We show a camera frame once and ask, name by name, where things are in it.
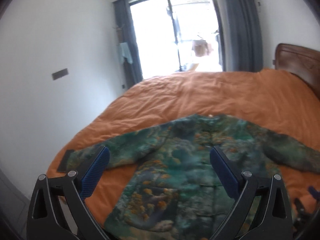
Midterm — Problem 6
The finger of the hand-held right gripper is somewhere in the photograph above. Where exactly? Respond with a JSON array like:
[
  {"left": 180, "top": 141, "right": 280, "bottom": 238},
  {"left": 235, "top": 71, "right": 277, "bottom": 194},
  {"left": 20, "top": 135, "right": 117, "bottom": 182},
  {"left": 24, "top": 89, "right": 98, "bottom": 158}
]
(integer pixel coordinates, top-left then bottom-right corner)
[{"left": 308, "top": 185, "right": 320, "bottom": 200}]

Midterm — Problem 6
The green landscape printed jacket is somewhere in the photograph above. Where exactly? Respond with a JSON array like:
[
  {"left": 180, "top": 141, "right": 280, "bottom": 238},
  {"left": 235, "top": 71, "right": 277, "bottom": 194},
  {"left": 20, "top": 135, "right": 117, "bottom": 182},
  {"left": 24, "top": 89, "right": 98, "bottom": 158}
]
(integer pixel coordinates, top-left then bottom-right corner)
[{"left": 57, "top": 114, "right": 320, "bottom": 240}]

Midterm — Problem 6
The hanging brown garment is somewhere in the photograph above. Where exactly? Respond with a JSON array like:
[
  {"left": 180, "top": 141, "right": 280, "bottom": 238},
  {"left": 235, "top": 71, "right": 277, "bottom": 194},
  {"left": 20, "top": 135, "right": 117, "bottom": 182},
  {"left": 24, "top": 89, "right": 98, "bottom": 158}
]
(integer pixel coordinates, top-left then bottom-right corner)
[{"left": 192, "top": 40, "right": 210, "bottom": 57}]

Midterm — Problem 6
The light blue hanging towel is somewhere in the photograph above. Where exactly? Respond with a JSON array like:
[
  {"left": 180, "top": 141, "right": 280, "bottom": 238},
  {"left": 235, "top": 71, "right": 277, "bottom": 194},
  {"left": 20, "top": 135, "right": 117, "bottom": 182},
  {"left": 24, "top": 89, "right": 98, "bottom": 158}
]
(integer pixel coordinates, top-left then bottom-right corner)
[{"left": 118, "top": 42, "right": 133, "bottom": 65}]

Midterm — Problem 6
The brown wooden headboard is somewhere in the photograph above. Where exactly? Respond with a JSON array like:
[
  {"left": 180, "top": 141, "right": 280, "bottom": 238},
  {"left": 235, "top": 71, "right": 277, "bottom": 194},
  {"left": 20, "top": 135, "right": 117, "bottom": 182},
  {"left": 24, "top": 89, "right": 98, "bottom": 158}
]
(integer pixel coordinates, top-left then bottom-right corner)
[{"left": 274, "top": 43, "right": 320, "bottom": 98}]

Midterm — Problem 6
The grey curtain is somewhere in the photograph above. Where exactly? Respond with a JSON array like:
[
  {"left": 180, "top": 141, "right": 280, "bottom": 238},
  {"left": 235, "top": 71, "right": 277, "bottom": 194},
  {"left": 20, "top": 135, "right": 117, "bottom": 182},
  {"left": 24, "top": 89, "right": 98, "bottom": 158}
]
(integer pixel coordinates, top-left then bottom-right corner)
[
  {"left": 112, "top": 0, "right": 144, "bottom": 90},
  {"left": 221, "top": 0, "right": 263, "bottom": 72}
]

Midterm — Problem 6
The orange bedspread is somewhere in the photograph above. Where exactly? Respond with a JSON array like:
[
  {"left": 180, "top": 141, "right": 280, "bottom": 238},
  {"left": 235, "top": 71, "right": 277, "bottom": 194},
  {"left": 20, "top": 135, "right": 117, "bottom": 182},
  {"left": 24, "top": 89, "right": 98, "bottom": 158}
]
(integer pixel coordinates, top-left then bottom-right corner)
[{"left": 46, "top": 69, "right": 320, "bottom": 240}]

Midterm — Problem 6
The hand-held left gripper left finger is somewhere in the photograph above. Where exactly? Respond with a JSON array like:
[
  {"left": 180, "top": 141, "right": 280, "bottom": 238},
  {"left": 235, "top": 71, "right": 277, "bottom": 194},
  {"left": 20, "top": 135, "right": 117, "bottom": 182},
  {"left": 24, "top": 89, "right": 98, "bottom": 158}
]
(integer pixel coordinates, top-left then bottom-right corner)
[{"left": 26, "top": 145, "right": 112, "bottom": 240}]

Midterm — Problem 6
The glass balcony door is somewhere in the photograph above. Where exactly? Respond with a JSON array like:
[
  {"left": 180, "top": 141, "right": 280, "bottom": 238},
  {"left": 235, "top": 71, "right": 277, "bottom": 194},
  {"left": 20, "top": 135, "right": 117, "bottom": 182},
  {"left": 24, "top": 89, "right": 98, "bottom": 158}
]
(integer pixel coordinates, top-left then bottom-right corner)
[{"left": 129, "top": 0, "right": 224, "bottom": 80}]

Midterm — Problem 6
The dark wall switch plate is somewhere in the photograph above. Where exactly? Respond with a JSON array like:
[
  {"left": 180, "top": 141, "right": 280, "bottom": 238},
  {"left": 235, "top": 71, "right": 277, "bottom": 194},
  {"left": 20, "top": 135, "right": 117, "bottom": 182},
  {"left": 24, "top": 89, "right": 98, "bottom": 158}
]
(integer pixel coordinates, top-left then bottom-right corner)
[{"left": 52, "top": 69, "right": 68, "bottom": 80}]

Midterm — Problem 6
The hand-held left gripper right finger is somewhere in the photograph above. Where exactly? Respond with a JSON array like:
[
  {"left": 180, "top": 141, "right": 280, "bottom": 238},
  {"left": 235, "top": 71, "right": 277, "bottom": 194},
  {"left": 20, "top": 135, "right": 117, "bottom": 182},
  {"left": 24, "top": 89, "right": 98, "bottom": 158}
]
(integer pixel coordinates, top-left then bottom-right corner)
[{"left": 209, "top": 146, "right": 294, "bottom": 240}]

